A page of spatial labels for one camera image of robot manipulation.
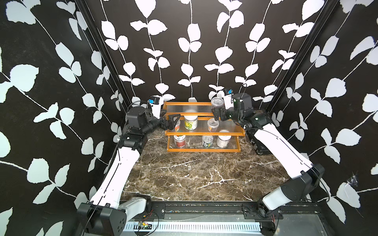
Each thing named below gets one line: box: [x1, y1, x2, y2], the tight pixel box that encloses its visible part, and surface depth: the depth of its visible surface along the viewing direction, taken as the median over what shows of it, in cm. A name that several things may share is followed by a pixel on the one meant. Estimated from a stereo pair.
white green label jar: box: [184, 115, 199, 131], surface depth 86 cm
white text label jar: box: [216, 135, 232, 148], surface depth 92 cm
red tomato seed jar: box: [173, 134, 187, 148], surface depth 94 cm
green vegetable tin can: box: [201, 135, 214, 148], surface depth 95 cm
